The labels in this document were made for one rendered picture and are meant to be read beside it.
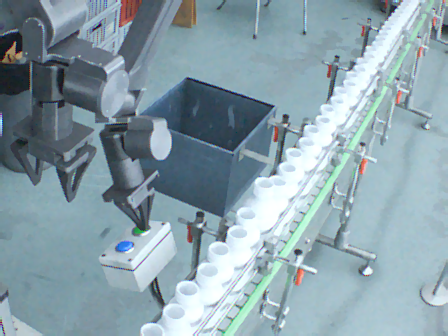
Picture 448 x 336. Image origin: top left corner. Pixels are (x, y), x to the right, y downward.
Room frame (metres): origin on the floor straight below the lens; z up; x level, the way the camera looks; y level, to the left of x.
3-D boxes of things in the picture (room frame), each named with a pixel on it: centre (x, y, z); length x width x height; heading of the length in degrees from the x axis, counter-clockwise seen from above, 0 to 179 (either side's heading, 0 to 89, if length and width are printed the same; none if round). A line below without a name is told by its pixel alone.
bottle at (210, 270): (0.82, 0.00, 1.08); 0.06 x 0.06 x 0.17
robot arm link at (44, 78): (0.68, 0.22, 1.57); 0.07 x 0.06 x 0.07; 69
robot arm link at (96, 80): (0.67, 0.18, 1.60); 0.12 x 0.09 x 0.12; 69
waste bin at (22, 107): (2.67, 1.00, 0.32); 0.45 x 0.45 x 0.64
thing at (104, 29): (3.52, 1.03, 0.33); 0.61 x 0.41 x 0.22; 165
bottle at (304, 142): (1.25, -0.17, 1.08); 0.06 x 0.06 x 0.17
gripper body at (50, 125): (0.68, 0.22, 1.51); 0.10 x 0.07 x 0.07; 69
